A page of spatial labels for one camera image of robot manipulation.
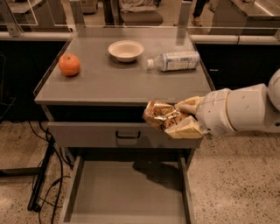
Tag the black drawer handle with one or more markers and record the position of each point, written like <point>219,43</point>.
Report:
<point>122,135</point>

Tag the open lower drawer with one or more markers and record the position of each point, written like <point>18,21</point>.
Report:
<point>141,189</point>

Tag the grey drawer cabinet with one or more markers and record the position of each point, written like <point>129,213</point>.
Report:
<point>110,91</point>

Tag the orange patterned can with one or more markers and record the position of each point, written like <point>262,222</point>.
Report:
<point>161,115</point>

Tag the clear plastic water bottle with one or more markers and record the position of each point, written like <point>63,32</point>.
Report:
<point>174,61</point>

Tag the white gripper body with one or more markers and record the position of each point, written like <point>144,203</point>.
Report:
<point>213,112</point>

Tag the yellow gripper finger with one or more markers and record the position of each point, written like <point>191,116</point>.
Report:
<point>189,106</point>
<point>188,128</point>

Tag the white bowl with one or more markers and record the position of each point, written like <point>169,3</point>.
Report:
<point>126,50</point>

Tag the closed upper drawer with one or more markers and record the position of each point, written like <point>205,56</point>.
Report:
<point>102,135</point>

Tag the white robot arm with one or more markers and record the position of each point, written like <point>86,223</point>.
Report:
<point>254,108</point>

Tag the person legs in background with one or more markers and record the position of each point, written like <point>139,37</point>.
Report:
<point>198,10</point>

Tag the orange fruit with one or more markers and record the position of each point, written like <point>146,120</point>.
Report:
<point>69,64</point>

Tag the white horizontal rail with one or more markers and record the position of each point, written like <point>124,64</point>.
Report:
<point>197,39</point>

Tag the black metal stand leg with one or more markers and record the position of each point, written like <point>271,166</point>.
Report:
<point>38,172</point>

